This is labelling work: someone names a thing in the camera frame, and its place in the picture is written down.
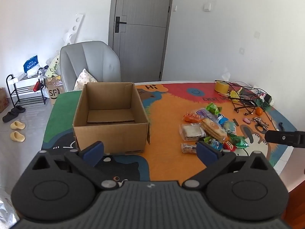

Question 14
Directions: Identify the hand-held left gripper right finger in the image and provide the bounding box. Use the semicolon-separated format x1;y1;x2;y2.
182;141;272;191

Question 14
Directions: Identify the patterned yellow green bag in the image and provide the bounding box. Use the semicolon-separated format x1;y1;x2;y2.
45;55;60;78

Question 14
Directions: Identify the grey door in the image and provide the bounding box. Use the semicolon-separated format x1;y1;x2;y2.
108;0;175;83

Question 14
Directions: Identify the black door handle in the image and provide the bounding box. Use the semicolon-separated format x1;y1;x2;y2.
115;16;127;33

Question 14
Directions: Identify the clear sandwich cake packet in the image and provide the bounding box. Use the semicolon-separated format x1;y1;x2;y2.
179;123;206;141

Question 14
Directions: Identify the key bunch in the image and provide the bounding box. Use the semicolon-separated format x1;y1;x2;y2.
252;117;270;130

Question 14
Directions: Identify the yellow slipper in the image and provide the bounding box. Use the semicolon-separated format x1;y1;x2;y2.
10;131;26;143
10;121;26;130

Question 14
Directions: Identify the dotted pillow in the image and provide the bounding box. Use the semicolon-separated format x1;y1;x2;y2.
73;68;98;91

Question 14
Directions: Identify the dark green packet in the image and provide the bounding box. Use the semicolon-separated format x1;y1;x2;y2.
257;100;271;111

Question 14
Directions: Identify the yellow tape roll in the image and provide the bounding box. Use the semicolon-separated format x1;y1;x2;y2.
214;81;230;93

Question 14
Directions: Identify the long biscuit packet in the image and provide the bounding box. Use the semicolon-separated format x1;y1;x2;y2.
202;119;228;144

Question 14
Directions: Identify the silver foil bag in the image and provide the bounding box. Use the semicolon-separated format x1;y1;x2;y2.
0;191;18;229

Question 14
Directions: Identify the pinkish purple snack packet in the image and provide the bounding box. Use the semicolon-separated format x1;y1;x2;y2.
195;108;211;119

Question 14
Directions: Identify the teal snack packet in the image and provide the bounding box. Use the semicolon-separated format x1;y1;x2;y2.
223;121;237;133

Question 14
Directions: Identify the grey chair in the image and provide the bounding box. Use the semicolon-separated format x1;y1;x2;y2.
59;41;121;92

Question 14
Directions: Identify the green candy packet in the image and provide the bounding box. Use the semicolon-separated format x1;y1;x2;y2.
205;102;222;115

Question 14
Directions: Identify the black wire rack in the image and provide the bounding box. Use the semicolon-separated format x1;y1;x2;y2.
215;79;273;115

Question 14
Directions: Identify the brown cardboard box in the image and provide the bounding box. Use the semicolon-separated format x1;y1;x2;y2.
0;87;8;113

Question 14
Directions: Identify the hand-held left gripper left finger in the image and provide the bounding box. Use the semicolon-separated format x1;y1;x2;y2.
29;141;120;191

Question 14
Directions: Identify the printed cardboard carton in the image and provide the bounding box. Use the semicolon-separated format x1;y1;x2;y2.
45;76;65;105

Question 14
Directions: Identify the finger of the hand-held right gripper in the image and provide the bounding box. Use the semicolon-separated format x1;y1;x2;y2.
265;130;305;148

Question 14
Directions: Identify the blue white bag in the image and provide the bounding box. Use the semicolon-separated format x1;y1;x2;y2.
23;55;40;77

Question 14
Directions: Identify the red candy packet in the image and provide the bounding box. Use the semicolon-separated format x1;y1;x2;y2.
223;141;237;151

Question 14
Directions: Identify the blue snack packet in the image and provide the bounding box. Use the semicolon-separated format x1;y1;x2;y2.
210;139;224;150
217;114;230;125

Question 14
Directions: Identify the black shoe rack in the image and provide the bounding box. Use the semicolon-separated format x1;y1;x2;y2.
6;73;47;107

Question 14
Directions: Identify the colourful printed table mat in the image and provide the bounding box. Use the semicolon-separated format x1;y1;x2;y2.
42;82;298;182

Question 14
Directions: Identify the black wire stand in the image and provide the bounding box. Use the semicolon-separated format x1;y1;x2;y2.
227;83;267;112

